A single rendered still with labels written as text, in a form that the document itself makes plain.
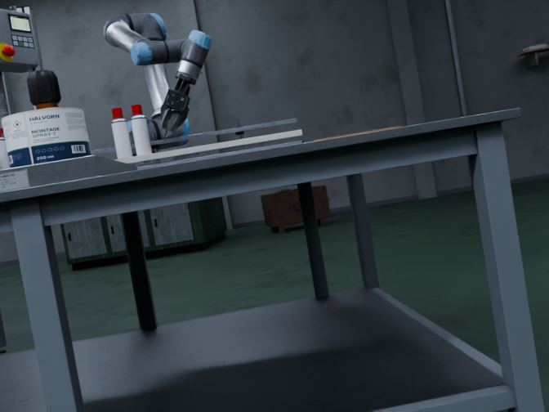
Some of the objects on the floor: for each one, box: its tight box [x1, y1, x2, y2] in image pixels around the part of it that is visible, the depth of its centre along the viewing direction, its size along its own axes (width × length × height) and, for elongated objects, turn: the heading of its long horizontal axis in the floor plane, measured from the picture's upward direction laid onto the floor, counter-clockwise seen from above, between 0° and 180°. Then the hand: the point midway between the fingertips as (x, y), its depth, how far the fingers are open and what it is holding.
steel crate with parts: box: [261, 186, 331, 233], centre depth 901 cm, size 83×100×59 cm
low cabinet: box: [60, 197, 227, 271], centre depth 895 cm, size 190×173×76 cm
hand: (166, 133), depth 209 cm, fingers closed
